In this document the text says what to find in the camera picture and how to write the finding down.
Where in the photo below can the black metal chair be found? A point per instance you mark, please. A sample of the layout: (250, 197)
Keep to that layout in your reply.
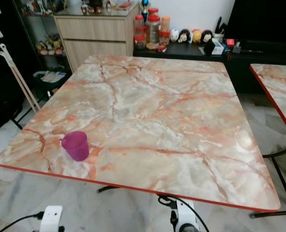
(0, 101)

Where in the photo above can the beige folded wooden rack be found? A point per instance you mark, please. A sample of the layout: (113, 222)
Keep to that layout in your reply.
(21, 77)

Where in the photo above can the basket with papers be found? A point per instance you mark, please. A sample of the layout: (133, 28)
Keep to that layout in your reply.
(50, 78)

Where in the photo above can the purple plastic cup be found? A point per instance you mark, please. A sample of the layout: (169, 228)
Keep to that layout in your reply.
(76, 146)

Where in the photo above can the glass display shelf cabinet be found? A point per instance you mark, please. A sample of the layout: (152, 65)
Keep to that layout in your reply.
(41, 29)

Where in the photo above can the light wooden drawer cabinet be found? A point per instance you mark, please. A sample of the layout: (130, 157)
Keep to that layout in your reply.
(94, 33)

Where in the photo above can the slim clear jar red lid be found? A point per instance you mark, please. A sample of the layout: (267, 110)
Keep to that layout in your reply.
(139, 26)

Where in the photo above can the large clear jar red lid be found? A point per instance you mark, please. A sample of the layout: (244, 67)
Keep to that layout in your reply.
(153, 31)

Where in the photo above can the blue ball ornament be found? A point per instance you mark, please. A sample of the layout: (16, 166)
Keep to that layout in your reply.
(144, 6)

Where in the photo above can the orange filled jar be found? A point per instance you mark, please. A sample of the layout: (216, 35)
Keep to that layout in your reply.
(165, 23)

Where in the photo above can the white round figurine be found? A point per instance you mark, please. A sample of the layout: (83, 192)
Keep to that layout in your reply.
(174, 35)

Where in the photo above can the black haired round figurine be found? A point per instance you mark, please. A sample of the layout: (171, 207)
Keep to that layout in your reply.
(184, 36)

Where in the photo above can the yellow round figurine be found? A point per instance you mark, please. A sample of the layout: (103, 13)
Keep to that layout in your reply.
(196, 36)

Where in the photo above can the dark brown round figurine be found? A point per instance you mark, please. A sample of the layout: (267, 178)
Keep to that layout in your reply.
(207, 36)

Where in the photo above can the black television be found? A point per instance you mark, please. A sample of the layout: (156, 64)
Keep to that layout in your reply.
(261, 18)

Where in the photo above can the small marble pattern folding table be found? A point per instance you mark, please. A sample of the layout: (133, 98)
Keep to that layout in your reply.
(280, 89)

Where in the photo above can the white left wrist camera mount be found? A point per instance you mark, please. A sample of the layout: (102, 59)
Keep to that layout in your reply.
(51, 218)

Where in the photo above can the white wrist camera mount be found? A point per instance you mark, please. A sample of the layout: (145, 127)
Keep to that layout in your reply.
(51, 218)
(187, 216)

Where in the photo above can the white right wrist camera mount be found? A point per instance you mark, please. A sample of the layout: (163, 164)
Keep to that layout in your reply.
(187, 216)

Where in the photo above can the black table leg frame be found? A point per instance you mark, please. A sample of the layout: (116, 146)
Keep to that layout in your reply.
(273, 212)

